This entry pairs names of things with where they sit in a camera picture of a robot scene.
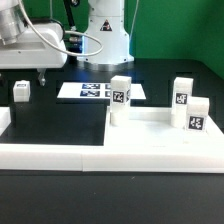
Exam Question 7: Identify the white U-shaped fence wall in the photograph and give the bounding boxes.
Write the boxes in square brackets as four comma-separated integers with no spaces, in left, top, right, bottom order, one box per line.
[0,106,224,174]

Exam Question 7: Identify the white marker sheet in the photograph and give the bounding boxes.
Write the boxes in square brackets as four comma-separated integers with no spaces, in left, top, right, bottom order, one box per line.
[57,82,146,100]

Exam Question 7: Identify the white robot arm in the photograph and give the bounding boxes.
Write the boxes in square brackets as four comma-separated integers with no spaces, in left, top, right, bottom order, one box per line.
[0,0,134,84]

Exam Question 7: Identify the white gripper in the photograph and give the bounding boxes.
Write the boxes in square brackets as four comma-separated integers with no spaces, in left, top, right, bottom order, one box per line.
[0,22,67,86]

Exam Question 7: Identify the white square table top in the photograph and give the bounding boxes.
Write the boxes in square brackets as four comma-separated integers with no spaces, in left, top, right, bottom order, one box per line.
[104,107,224,154]

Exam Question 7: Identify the black cables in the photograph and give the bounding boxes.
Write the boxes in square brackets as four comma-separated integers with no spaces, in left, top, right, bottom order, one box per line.
[68,35,84,54]

